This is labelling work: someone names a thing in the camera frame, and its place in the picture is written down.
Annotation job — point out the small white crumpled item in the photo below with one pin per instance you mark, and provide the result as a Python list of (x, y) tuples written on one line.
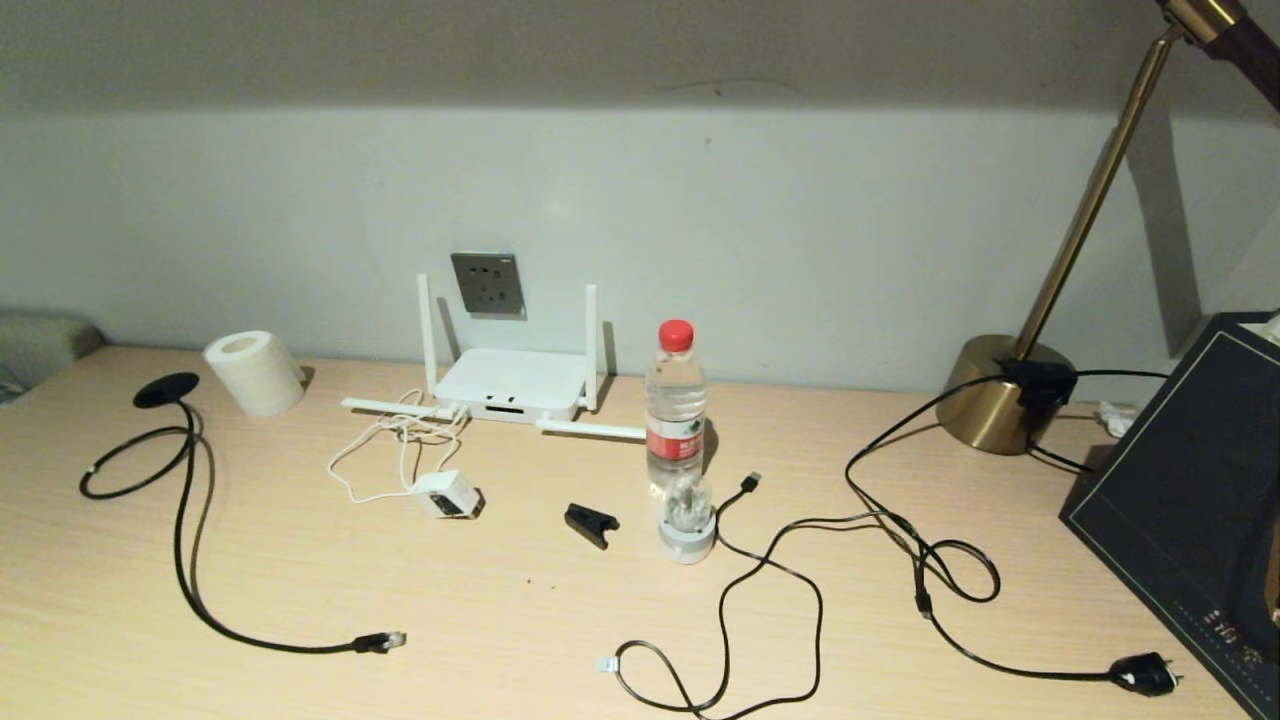
[(1115, 418)]

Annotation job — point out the grey cushion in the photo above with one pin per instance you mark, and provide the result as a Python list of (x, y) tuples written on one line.
[(40, 345)]

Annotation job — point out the white toilet paper roll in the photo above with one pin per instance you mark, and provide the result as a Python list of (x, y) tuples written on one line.
[(260, 380)]

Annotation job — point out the brass desk lamp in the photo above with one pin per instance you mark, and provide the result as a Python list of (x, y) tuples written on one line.
[(990, 400)]

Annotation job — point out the white router with antennas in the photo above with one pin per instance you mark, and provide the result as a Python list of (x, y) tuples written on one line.
[(510, 380)]

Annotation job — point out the water bottle red cap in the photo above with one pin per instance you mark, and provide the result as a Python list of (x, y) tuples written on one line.
[(675, 400)]

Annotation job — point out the small black clip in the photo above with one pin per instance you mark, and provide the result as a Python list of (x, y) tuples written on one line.
[(588, 523)]

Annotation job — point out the grey wall socket plate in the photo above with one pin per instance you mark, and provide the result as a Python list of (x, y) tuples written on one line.
[(488, 285)]

